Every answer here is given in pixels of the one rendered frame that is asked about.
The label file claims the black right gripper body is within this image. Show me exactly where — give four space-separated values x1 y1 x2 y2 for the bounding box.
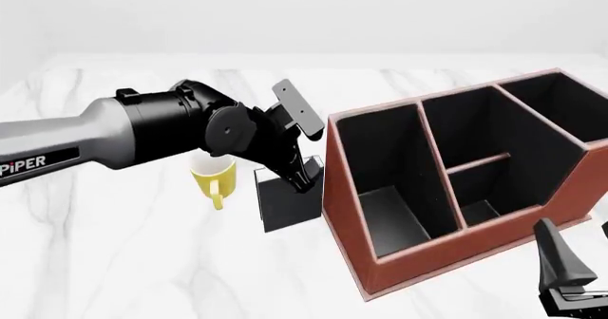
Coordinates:
538 281 608 319

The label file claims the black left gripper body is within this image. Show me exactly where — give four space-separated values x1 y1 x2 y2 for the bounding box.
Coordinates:
246 108 301 178

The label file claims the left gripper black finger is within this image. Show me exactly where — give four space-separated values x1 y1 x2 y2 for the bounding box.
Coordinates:
303 161 319 188
280 141 309 195

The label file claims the black book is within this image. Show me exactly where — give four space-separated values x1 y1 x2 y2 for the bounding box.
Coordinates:
253 154 327 234

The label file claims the red-brown desk caddy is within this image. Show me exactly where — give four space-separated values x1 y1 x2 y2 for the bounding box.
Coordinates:
321 66 608 304

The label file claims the yellow mug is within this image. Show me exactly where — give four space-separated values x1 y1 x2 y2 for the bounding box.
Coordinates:
189 154 238 212

